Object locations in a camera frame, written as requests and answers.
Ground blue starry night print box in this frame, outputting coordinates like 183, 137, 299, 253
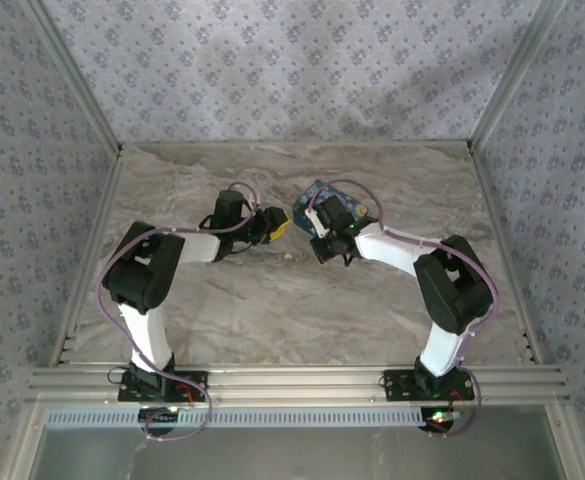
291, 179, 369, 236

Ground black adapter with indicator light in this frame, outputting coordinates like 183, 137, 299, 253
138, 406, 181, 437
419, 406, 462, 434

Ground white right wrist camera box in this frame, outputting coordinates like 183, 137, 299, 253
304, 206, 332, 240

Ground long aluminium base rail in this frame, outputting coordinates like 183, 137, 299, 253
25, 364, 571, 406

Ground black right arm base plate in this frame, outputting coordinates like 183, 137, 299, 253
380, 369, 476, 402

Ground grey slotted cable duct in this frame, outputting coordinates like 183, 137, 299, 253
45, 406, 424, 430

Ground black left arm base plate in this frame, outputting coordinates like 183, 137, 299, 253
117, 370, 209, 404

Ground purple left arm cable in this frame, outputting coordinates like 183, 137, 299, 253
95, 182, 261, 442

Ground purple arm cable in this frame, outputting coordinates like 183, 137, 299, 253
307, 178, 501, 439
95, 182, 261, 442

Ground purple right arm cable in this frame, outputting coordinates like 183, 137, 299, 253
307, 178, 501, 439

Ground aluminium frame corner post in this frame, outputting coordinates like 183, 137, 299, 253
467, 0, 569, 152
25, 0, 124, 154

